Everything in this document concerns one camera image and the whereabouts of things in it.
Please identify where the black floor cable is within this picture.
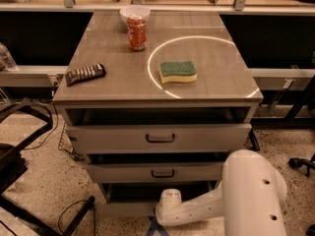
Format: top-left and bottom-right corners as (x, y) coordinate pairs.
(57, 199), (96, 236)

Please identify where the grey drawer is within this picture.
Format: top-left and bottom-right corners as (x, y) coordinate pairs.
(67, 124), (251, 154)
(96, 180), (219, 217)
(87, 162), (223, 183)

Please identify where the clear plastic water bottle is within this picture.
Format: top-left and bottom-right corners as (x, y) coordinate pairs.
(0, 43), (18, 71)

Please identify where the grey window ledge rail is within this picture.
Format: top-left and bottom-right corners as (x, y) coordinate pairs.
(0, 66), (67, 88)

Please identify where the white bowl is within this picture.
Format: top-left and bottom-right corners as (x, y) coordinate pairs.
(119, 5), (151, 24)

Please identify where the dark chocolate bar packet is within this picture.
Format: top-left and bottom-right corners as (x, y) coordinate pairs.
(65, 63), (106, 87)

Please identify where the grey wooden drawer cabinet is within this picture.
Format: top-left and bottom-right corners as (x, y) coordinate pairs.
(52, 10), (264, 205)

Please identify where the orange soda can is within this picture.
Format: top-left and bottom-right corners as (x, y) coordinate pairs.
(127, 15), (147, 51)

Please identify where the black chair caster base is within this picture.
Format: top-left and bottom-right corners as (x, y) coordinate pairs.
(288, 153), (315, 177)

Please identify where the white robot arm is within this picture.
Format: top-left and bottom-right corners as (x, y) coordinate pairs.
(156, 149), (287, 236)

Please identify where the black office chair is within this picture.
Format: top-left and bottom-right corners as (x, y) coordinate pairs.
(0, 98), (95, 236)

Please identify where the green yellow sponge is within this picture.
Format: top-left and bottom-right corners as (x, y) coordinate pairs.
(159, 61), (197, 84)

